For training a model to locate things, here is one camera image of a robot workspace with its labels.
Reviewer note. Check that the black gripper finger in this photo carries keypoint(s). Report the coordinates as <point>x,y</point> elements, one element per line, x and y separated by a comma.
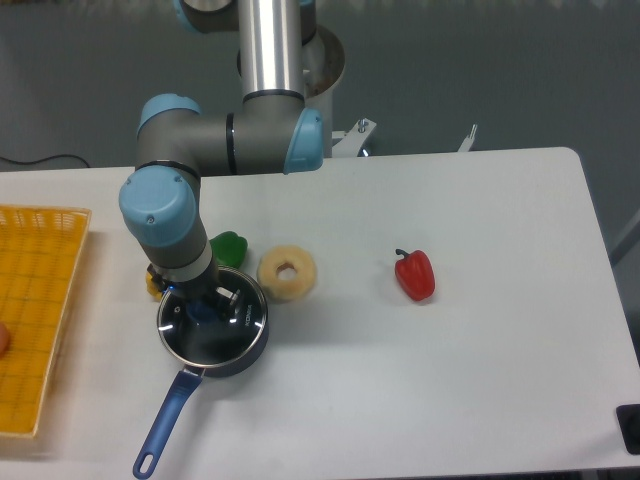
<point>227,304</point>

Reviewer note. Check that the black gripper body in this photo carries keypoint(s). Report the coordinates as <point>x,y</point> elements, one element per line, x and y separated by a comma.
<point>201,286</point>

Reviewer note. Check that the glass pot lid blue knob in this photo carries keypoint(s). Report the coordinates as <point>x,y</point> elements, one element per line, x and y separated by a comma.
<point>192,332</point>

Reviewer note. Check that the dark blue saucepan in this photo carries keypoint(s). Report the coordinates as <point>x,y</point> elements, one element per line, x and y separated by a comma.
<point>185,383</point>

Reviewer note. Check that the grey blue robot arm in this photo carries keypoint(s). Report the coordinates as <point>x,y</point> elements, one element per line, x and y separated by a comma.
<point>178,146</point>

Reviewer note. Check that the green bell pepper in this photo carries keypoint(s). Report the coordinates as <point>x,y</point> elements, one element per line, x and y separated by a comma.
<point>229,248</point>

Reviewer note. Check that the yellow bell pepper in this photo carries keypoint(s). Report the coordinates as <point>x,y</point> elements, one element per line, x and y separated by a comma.
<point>152,288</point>

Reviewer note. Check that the beige donut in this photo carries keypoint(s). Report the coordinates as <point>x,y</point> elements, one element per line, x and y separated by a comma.
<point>287,273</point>

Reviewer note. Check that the yellow plastic basket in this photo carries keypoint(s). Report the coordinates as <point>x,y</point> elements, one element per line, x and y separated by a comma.
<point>41,248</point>

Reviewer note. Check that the red bell pepper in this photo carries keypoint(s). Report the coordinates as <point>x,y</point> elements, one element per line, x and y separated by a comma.
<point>415,275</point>

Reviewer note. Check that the orange object in basket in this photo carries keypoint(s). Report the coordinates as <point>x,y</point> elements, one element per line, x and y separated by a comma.
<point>5,339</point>

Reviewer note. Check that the black device at table edge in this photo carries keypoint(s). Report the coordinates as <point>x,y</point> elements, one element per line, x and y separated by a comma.
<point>629,422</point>

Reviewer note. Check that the white table frame bracket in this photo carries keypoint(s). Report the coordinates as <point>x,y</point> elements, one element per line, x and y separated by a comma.
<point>469,140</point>

